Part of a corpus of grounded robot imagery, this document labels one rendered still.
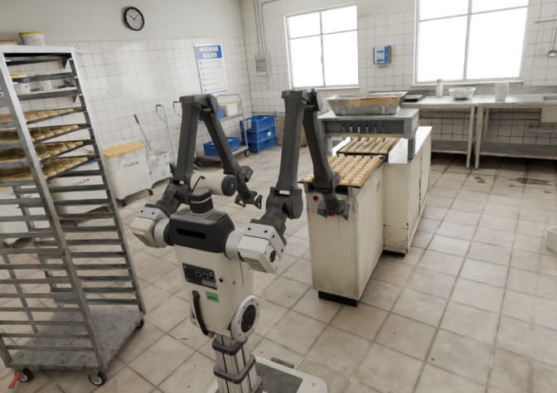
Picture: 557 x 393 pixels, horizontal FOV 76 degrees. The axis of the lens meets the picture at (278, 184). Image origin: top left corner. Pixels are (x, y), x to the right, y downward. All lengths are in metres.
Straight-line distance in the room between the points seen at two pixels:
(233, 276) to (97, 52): 4.80
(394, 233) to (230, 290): 2.01
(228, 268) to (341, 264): 1.38
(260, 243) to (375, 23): 5.48
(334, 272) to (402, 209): 0.78
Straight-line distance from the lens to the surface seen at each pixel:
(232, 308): 1.25
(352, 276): 2.45
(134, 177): 5.13
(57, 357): 2.63
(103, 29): 5.77
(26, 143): 1.89
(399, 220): 2.94
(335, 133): 2.90
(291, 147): 1.14
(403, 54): 6.09
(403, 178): 2.80
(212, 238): 1.10
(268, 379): 1.88
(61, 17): 5.55
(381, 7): 6.22
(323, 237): 2.37
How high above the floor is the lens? 1.66
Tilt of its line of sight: 20 degrees down
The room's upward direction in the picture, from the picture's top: 6 degrees counter-clockwise
